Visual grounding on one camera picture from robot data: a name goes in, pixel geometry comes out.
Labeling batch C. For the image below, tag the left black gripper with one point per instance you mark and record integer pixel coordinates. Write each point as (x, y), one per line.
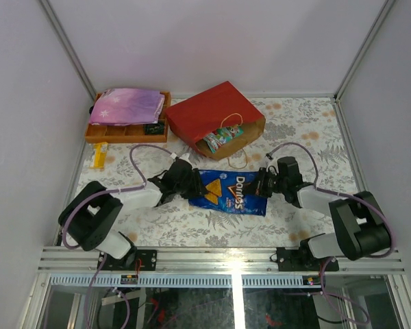
(194, 181)

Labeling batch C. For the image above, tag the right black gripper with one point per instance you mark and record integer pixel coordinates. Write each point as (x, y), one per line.
(259, 190)

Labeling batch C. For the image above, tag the blue Doritos chip bag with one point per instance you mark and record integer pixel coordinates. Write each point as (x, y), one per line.
(226, 193)

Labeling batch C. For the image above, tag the red paper bag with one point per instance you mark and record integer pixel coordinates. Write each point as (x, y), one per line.
(218, 107)

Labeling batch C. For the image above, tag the yellow snack packet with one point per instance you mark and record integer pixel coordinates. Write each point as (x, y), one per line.
(99, 155)

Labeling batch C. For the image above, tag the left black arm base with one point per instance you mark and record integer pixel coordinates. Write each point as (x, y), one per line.
(140, 260)

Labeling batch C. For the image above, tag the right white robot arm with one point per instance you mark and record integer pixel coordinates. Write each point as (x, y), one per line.
(360, 228)

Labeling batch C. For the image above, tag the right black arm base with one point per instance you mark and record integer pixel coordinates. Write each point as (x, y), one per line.
(296, 260)

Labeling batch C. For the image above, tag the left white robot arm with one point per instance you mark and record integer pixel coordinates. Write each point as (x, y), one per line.
(90, 217)

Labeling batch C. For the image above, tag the teal snack packet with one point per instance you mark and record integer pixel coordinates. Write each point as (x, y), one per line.
(221, 136)

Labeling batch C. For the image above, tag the dark patterned cloth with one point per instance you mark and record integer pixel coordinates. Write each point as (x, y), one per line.
(154, 129)

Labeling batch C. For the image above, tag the purple star cloth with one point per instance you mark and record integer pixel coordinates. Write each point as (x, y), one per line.
(127, 106)

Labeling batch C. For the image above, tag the wooden compartment tray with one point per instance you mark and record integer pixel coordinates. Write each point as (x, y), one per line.
(129, 133)

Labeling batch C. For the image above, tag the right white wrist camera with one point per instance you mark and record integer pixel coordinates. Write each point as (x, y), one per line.
(271, 164)

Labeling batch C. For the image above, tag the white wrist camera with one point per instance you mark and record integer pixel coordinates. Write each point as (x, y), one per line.
(185, 158)
(271, 164)

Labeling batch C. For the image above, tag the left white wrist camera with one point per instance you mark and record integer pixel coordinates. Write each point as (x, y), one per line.
(185, 158)

